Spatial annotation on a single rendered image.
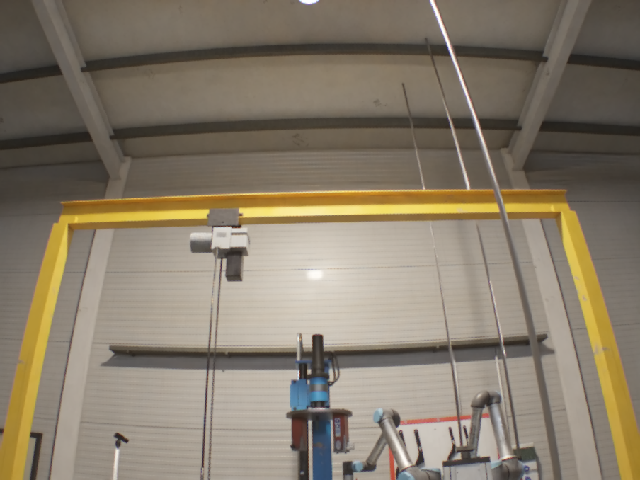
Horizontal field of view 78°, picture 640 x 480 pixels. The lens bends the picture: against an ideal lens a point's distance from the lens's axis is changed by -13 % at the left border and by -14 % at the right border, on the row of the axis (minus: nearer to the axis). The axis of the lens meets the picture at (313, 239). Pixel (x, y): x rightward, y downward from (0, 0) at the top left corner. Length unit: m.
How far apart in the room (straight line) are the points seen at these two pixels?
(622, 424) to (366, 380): 3.28
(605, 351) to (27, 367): 5.07
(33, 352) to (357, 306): 4.19
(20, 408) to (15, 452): 0.37
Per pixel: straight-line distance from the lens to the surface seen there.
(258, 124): 7.42
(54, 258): 4.72
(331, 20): 6.57
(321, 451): 4.39
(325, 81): 7.08
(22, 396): 4.37
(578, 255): 4.68
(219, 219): 4.26
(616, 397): 4.35
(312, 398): 4.00
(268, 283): 6.60
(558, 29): 7.25
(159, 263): 7.14
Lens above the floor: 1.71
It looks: 30 degrees up
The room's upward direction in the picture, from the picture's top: 1 degrees counter-clockwise
